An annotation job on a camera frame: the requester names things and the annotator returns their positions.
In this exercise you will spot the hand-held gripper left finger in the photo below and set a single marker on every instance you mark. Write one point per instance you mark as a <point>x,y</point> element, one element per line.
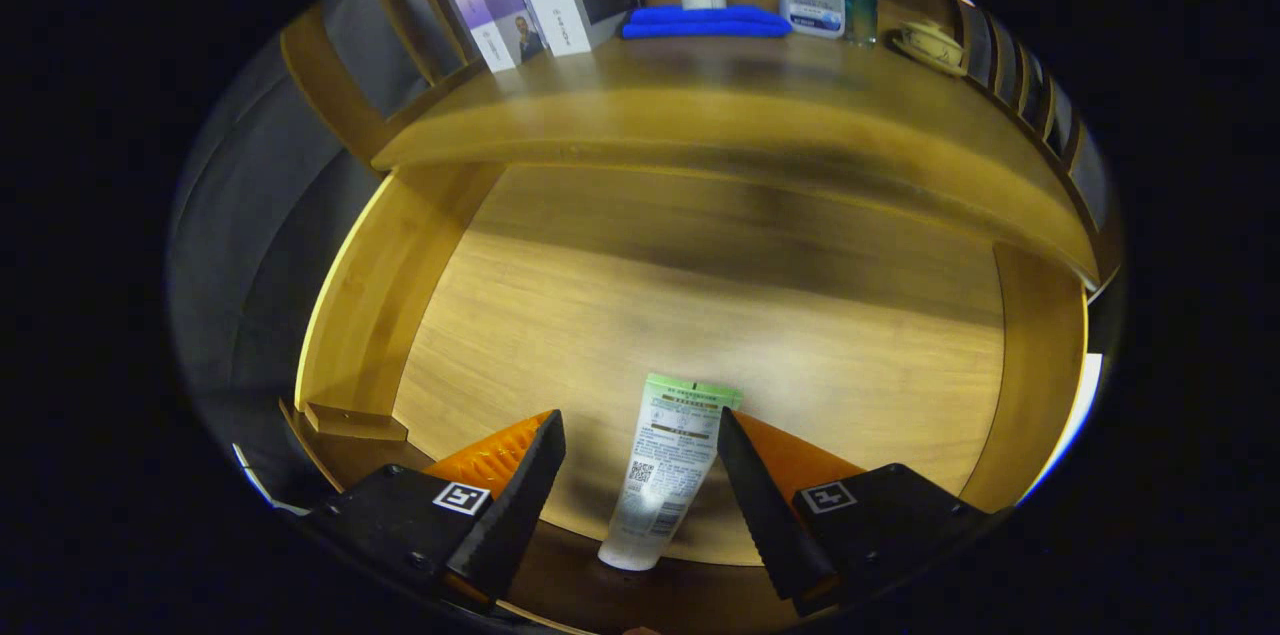
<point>520,505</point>

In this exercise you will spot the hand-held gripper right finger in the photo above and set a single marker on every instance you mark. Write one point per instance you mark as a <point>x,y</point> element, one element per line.
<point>765,515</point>

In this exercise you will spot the white tube with green end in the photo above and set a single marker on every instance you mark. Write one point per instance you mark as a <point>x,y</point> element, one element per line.
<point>670,455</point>

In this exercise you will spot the brown wooden drawer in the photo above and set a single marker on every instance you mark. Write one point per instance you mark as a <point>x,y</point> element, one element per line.
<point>700,315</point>

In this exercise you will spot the brown wooden countertop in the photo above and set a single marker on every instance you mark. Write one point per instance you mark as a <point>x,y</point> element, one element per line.
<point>750,105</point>

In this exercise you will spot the brown wooden cabinet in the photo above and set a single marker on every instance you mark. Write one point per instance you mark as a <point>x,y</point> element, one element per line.
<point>330,85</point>

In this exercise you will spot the white flat board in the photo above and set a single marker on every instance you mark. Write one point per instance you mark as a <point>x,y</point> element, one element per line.
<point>1085,405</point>

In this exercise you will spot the black backdrop cloth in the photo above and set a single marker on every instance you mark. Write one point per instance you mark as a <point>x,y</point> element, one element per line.
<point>250,265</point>

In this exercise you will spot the blue folded cloth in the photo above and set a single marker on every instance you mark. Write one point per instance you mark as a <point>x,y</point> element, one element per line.
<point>700,22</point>

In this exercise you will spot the beige lidded teacup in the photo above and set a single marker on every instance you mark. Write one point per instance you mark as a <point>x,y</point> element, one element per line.
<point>930,45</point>

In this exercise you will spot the teal clear bottle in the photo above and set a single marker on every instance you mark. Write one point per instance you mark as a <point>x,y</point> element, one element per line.
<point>858,5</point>

